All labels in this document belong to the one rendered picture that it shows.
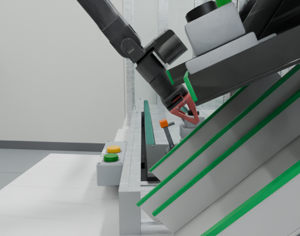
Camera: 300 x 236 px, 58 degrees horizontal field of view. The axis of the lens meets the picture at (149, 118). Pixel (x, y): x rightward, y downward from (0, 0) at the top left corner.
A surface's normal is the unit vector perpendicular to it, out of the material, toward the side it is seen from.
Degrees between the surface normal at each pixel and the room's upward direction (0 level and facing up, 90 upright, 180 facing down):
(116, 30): 98
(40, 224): 0
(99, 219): 0
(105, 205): 0
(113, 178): 90
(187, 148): 90
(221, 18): 90
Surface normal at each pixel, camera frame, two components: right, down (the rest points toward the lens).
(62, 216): 0.00, -0.98
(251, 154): -0.15, 0.20
